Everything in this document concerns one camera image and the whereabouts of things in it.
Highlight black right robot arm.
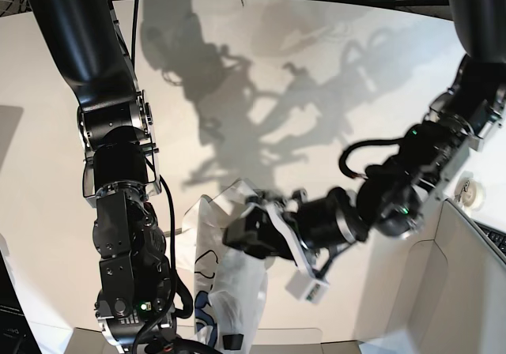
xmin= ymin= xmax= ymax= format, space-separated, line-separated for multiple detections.
xmin=28 ymin=0 xmax=213 ymax=353

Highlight black computer keyboard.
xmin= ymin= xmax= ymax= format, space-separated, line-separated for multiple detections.
xmin=472 ymin=220 xmax=505 ymax=266

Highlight white t-shirt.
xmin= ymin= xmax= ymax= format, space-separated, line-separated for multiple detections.
xmin=176 ymin=179 xmax=268 ymax=353

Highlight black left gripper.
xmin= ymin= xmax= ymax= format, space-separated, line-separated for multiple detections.
xmin=222 ymin=187 xmax=369 ymax=261

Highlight clear tape dispenser roll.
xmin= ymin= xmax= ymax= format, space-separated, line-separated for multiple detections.
xmin=453 ymin=171 xmax=486 ymax=213

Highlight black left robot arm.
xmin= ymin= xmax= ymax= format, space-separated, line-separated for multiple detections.
xmin=222 ymin=0 xmax=505 ymax=269

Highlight beige cardboard box right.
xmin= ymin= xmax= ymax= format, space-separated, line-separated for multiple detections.
xmin=354 ymin=200 xmax=505 ymax=353

